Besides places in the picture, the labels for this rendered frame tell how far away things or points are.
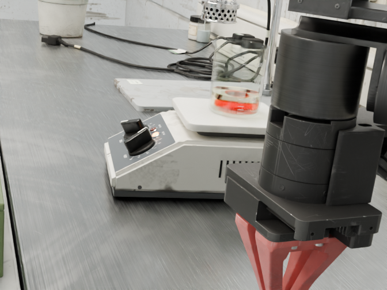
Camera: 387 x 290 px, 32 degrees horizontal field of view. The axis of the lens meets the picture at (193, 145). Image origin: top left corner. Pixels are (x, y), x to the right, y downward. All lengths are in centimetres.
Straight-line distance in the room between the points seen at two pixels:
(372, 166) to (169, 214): 31
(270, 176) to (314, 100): 6
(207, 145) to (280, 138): 30
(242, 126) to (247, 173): 26
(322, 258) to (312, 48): 15
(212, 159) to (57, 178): 18
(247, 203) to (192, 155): 27
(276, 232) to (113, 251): 22
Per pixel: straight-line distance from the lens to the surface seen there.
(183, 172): 73
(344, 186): 44
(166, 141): 74
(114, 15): 324
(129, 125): 80
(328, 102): 42
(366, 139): 44
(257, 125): 74
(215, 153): 73
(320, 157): 43
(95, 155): 87
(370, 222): 44
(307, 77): 42
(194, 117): 74
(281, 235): 44
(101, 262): 60
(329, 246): 47
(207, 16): 118
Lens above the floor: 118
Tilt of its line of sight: 17 degrees down
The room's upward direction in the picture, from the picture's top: 6 degrees clockwise
